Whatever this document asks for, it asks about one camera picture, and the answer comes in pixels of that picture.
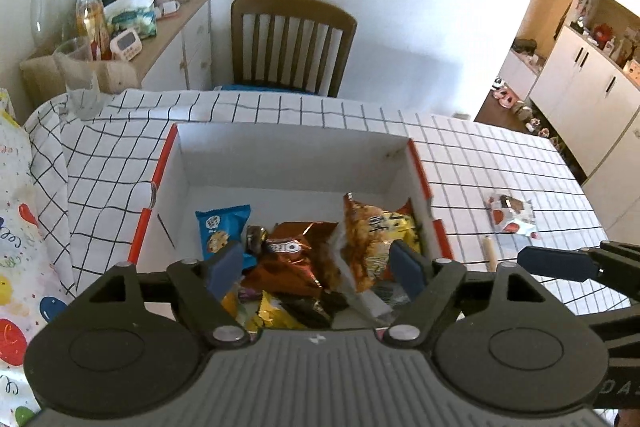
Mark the brown wooden chair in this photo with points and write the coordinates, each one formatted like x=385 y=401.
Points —
x=299 y=46

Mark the white wall cabinet unit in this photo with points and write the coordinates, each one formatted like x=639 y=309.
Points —
x=577 y=62

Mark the dark round chocolate snack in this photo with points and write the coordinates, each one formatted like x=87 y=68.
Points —
x=256 y=237

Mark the large clear glass jar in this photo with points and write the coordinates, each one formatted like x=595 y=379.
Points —
x=52 y=22

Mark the small pink white timer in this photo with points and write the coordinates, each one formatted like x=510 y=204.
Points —
x=126 y=45

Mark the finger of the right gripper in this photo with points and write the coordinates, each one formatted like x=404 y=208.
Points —
x=574 y=266

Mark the brown oreo snack packet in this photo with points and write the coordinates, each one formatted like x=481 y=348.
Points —
x=296 y=261

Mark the colourful balloon pattern cloth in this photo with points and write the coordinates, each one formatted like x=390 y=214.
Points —
x=27 y=277

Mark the yellow black snack packet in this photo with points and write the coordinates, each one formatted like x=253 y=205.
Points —
x=266 y=311

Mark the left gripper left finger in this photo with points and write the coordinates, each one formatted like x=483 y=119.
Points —
x=200 y=287

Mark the black grid white tablecloth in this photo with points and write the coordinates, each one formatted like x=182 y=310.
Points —
x=126 y=186

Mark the blue cookie snack packet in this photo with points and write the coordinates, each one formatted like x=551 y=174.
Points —
x=219 y=227

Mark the red white cardboard box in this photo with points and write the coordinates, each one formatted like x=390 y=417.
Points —
x=285 y=173

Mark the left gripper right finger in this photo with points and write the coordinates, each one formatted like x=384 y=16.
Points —
x=431 y=288

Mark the white sideboard cabinet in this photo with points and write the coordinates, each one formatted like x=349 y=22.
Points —
x=178 y=58

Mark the orange juice bottle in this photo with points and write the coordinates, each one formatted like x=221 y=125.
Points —
x=91 y=23

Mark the white chocolate wafer packet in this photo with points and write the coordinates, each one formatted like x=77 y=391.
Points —
x=511 y=215

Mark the red yellow chip bag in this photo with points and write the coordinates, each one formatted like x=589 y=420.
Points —
x=370 y=231

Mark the green tissue packet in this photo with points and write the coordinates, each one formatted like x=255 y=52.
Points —
x=141 y=20

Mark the cream sausage stick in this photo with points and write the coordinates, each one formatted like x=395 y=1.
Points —
x=490 y=253

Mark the clear glass cup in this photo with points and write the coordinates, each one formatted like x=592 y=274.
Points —
x=73 y=59

